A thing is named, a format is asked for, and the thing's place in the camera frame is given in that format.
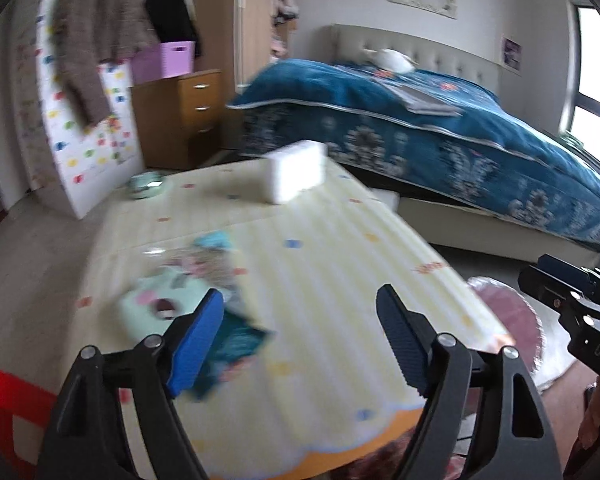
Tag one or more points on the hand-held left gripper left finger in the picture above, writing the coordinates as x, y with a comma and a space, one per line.
200, 340

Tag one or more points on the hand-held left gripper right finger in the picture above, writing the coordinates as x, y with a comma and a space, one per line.
405, 340

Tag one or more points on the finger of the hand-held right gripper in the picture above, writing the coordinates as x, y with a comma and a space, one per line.
550, 292
570, 272

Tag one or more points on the mint green packet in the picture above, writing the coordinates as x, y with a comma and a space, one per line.
145, 295

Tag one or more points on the clear patterned wrapper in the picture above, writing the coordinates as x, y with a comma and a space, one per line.
210, 265

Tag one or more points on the person's right hand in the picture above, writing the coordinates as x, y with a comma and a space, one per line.
592, 420

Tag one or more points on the striped dotted tablecloth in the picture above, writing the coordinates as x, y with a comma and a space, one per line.
330, 270

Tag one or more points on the mint green bowl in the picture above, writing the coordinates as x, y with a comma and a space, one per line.
147, 185

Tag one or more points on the blue floral blanket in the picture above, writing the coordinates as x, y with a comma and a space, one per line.
430, 145

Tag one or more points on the white foam block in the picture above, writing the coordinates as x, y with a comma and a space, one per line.
295, 170

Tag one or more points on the red plastic stool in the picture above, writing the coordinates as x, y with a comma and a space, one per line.
10, 390

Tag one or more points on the dark-framed window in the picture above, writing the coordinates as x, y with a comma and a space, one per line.
595, 60

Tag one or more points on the wooden drawer cabinet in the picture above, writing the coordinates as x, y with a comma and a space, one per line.
165, 120

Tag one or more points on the folded grey cloth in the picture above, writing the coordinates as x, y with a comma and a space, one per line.
425, 100

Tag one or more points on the beige upholstered bed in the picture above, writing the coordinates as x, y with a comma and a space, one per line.
455, 55

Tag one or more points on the purple plastic basket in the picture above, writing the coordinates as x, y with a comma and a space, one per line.
165, 60

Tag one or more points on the wooden wardrobe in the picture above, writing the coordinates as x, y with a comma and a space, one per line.
252, 20

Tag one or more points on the black coat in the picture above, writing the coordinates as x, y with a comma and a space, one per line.
172, 10

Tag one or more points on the brown fuzzy coat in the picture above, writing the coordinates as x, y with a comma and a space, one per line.
95, 25

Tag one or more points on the small wall picture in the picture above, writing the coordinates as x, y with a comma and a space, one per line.
511, 54

